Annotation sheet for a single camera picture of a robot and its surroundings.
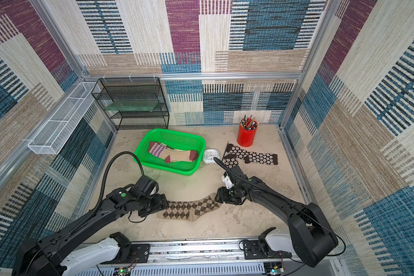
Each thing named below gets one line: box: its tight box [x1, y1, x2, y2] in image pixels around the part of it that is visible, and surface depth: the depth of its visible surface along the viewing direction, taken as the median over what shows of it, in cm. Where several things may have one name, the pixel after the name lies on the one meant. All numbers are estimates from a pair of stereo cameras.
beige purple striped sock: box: [147, 141, 199, 164], surface depth 106 cm
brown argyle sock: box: [156, 193, 222, 222], surface depth 85 cm
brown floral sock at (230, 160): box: [223, 153, 239, 170], surface depth 105 cm
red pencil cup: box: [236, 122, 259, 148], surface depth 108 cm
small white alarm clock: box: [202, 148, 220, 164], surface depth 104 cm
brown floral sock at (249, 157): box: [226, 143, 279, 166], surface depth 107 cm
